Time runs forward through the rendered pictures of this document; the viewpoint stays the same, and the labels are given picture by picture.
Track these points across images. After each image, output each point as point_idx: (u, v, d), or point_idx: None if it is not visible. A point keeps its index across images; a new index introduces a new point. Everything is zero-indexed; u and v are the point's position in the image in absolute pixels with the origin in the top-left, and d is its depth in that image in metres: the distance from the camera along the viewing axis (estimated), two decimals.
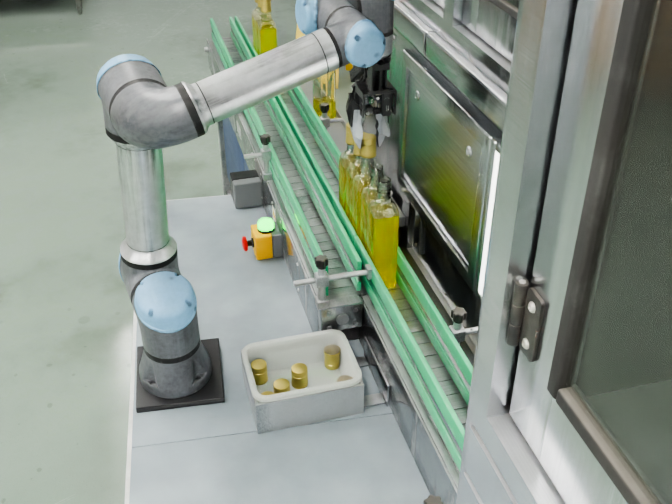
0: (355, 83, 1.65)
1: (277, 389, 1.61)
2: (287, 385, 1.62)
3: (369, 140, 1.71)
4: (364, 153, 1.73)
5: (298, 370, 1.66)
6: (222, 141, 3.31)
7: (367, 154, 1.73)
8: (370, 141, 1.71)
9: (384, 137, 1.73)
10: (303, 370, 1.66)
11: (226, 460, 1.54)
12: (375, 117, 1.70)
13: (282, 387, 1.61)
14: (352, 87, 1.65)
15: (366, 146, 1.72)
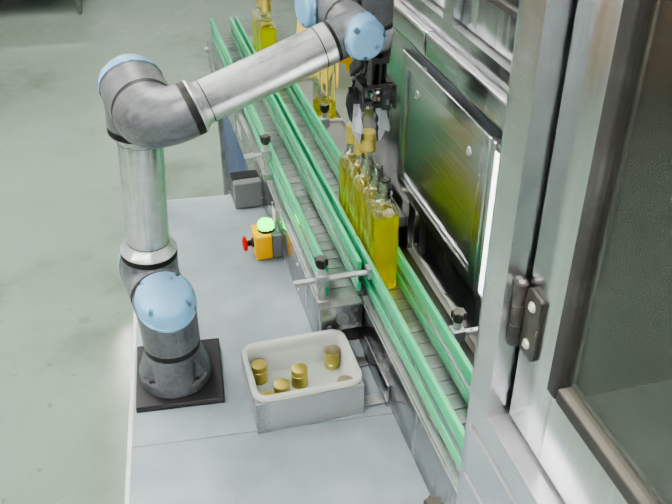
0: (355, 77, 1.64)
1: (277, 389, 1.61)
2: (287, 385, 1.62)
3: (369, 135, 1.71)
4: (364, 148, 1.72)
5: (298, 370, 1.66)
6: (222, 141, 3.31)
7: (367, 148, 1.72)
8: (370, 135, 1.71)
9: (384, 131, 1.72)
10: (303, 370, 1.66)
11: (226, 460, 1.54)
12: (375, 111, 1.69)
13: (282, 387, 1.61)
14: (352, 81, 1.64)
15: (366, 141, 1.71)
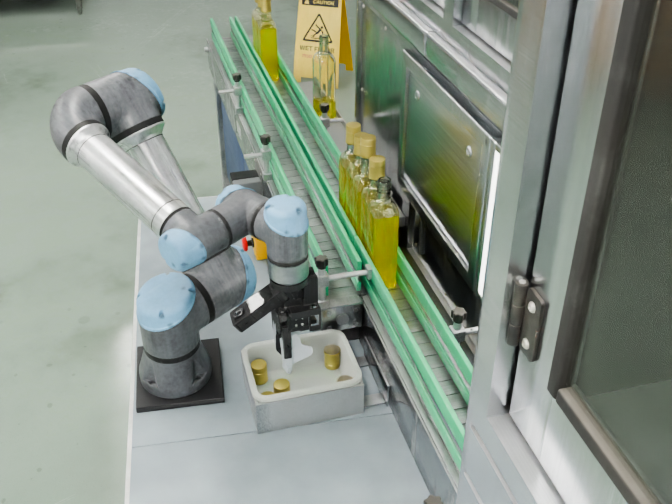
0: (283, 316, 1.49)
1: (277, 389, 1.61)
2: (287, 385, 1.62)
3: (369, 140, 1.71)
4: (364, 153, 1.73)
5: (381, 158, 1.69)
6: (222, 141, 3.31)
7: (367, 154, 1.73)
8: (370, 141, 1.71)
9: None
10: (381, 156, 1.70)
11: (226, 460, 1.54)
12: None
13: (282, 387, 1.61)
14: (286, 321, 1.49)
15: (366, 146, 1.72)
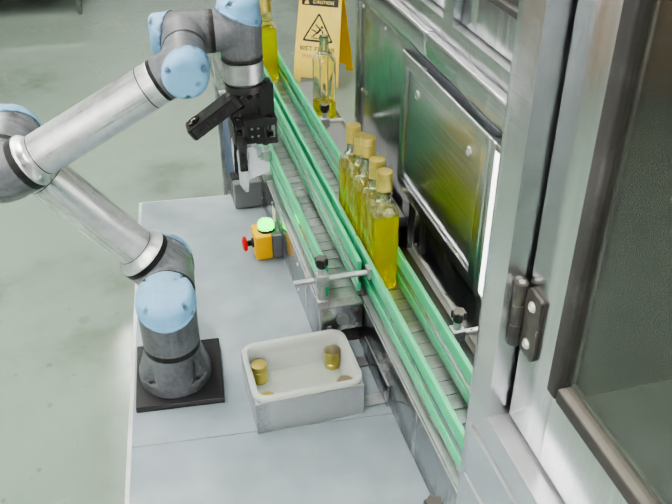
0: (238, 124, 1.47)
1: (392, 173, 1.64)
2: (387, 168, 1.65)
3: (369, 140, 1.71)
4: (364, 153, 1.73)
5: (381, 158, 1.69)
6: (222, 141, 3.31)
7: (367, 154, 1.73)
8: (370, 141, 1.71)
9: None
10: (381, 156, 1.70)
11: (226, 460, 1.54)
12: None
13: (390, 170, 1.65)
14: (241, 129, 1.47)
15: (366, 146, 1.72)
